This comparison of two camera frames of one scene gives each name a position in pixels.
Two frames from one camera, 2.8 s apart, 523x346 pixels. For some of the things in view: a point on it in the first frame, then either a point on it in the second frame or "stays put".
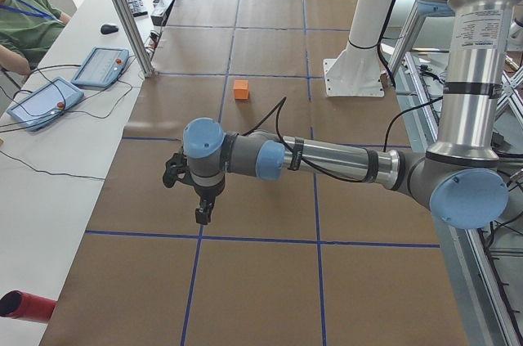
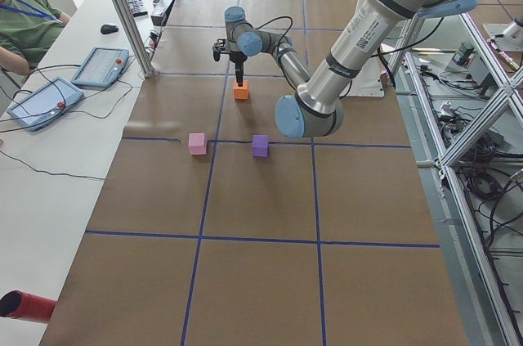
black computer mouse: x=109 y=29 stays put
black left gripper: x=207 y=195 → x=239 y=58
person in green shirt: x=29 y=24 stays put
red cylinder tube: x=20 y=305 stays put
